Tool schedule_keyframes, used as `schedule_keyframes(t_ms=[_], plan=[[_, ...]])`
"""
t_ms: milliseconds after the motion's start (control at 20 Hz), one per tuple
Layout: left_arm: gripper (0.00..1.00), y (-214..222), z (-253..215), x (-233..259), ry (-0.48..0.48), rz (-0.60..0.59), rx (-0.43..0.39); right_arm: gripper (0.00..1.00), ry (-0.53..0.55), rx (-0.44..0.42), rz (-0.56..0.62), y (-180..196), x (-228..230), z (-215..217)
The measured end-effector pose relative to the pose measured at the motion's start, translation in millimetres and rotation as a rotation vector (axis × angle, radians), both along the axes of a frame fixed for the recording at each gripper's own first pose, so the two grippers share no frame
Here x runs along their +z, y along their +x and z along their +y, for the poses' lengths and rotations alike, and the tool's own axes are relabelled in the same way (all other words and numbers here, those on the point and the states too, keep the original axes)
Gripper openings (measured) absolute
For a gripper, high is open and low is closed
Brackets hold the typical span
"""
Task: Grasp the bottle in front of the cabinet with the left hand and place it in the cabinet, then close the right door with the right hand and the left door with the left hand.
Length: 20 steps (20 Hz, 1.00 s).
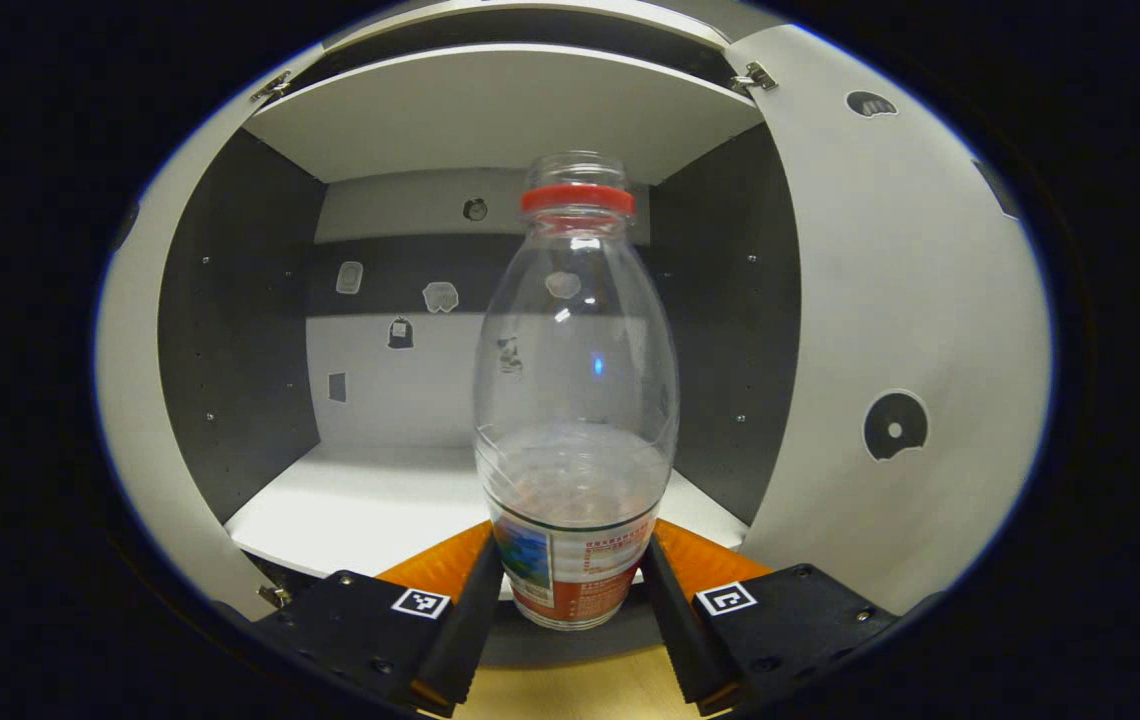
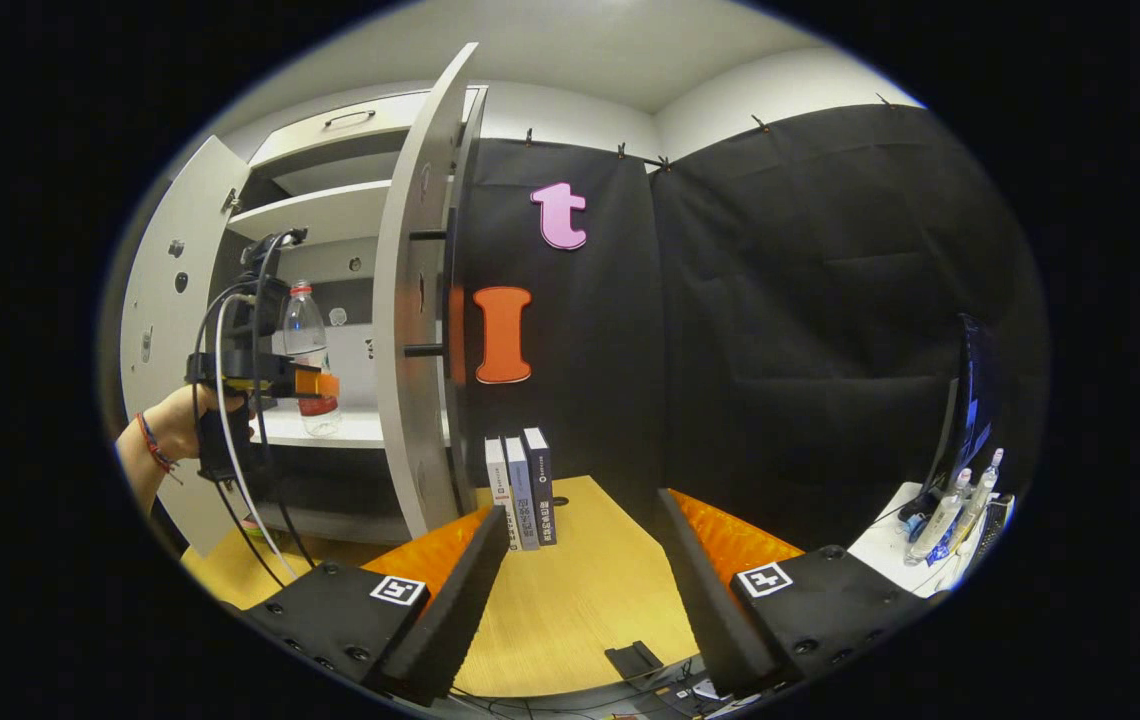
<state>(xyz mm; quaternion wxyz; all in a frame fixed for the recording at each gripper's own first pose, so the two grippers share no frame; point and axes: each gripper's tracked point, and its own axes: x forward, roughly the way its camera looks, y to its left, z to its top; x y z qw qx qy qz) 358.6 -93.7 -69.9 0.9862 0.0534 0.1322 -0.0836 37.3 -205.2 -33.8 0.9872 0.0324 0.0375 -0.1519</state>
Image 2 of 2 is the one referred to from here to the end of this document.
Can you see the clear bottle blue label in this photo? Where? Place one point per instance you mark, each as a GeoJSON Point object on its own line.
{"type": "Point", "coordinates": [940, 515]}

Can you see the white book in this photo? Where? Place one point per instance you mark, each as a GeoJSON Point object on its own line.
{"type": "Point", "coordinates": [498, 500]}

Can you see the dark computer monitor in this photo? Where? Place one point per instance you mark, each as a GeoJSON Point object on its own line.
{"type": "Point", "coordinates": [975, 400]}

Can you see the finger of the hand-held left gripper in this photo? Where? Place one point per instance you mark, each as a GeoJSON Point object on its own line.
{"type": "Point", "coordinates": [318, 385]}

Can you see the grey book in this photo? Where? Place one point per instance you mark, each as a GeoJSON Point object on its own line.
{"type": "Point", "coordinates": [522, 500]}

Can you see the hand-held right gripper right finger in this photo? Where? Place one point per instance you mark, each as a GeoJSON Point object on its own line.
{"type": "Point", "coordinates": [705, 610]}

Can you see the small black flat object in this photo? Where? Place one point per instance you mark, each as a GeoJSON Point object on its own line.
{"type": "Point", "coordinates": [635, 660]}

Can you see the clear plastic bottle red label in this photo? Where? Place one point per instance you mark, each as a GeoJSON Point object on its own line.
{"type": "Point", "coordinates": [305, 330]}

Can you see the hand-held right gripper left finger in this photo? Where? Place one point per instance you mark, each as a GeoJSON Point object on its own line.
{"type": "Point", "coordinates": [450, 620]}

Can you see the white cabinet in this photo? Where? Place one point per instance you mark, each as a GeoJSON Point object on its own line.
{"type": "Point", "coordinates": [330, 215]}

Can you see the black backdrop cloth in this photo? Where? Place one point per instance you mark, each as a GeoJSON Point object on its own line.
{"type": "Point", "coordinates": [780, 300]}

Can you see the dark blue book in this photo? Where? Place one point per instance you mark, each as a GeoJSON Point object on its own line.
{"type": "Point", "coordinates": [542, 490]}

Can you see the white cabinet drawer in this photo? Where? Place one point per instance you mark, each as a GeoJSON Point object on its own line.
{"type": "Point", "coordinates": [300, 140]}

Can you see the clear bottle white cap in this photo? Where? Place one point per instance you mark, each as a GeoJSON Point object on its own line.
{"type": "Point", "coordinates": [980, 495]}

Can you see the white cabinet door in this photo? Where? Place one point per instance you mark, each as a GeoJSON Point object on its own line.
{"type": "Point", "coordinates": [395, 400]}
{"type": "Point", "coordinates": [192, 190]}

